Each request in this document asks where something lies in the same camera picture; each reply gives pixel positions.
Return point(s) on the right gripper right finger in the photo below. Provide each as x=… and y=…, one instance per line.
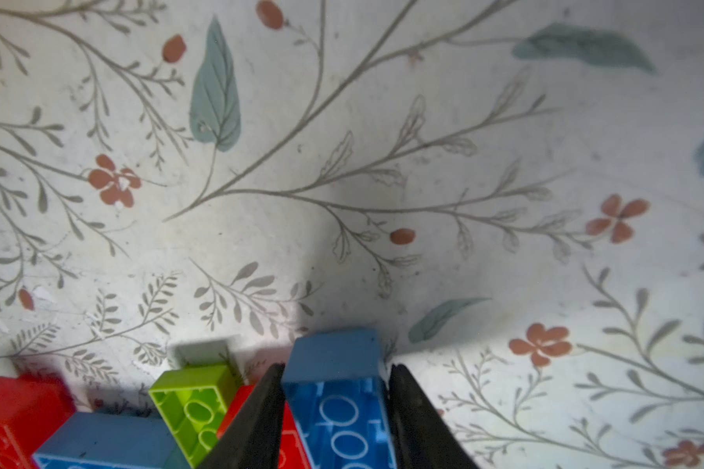
x=421, y=437

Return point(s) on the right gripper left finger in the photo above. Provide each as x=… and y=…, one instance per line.
x=268, y=398

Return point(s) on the blue lego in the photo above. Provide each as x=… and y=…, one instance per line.
x=333, y=384
x=110, y=441

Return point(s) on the red lego right middle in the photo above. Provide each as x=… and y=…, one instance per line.
x=257, y=431

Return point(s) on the red lego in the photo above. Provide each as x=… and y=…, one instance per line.
x=257, y=431
x=31, y=411

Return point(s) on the green lego right middle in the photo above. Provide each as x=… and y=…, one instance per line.
x=193, y=402

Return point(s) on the red lego centre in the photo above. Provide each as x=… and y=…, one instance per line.
x=31, y=411

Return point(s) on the floral table mat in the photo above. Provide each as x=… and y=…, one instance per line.
x=510, y=193

